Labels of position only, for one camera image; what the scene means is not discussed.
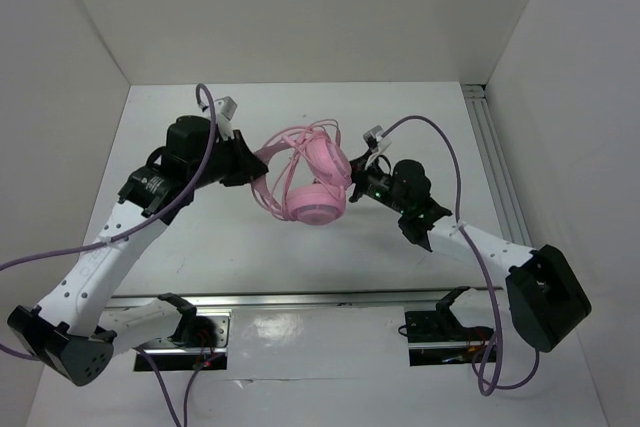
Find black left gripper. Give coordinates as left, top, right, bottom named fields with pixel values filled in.
left=189, top=128, right=268, bottom=189

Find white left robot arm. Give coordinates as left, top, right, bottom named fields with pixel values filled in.
left=7, top=116, right=268, bottom=386

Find aluminium front rail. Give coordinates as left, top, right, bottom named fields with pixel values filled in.
left=109, top=288, right=506, bottom=318

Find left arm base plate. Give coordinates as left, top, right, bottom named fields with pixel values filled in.
left=141, top=308, right=231, bottom=372

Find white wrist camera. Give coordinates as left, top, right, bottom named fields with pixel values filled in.
left=198, top=96, right=237, bottom=141
left=363, top=125, right=391, bottom=168

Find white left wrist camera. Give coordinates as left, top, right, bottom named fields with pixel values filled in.
left=198, top=96, right=237, bottom=141

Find pink headphones with cable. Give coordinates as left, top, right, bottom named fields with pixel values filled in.
left=251, top=119, right=352, bottom=226

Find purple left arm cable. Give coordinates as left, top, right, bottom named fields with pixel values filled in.
left=0, top=82, right=221, bottom=427

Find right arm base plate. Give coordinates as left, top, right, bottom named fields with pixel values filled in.
left=398, top=310, right=494, bottom=367

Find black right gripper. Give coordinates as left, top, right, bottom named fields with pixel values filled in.
left=312, top=150, right=409, bottom=215

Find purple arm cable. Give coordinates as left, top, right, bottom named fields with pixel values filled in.
left=374, top=115, right=541, bottom=397
left=0, top=82, right=221, bottom=427

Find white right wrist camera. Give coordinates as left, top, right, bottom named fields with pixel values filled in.
left=363, top=125, right=391, bottom=168

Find aluminium side rail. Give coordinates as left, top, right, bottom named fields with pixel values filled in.
left=461, top=84, right=533, bottom=246

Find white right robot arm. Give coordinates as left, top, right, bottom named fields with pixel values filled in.
left=350, top=152, right=592, bottom=353

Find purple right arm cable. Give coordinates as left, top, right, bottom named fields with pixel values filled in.
left=374, top=115, right=541, bottom=397

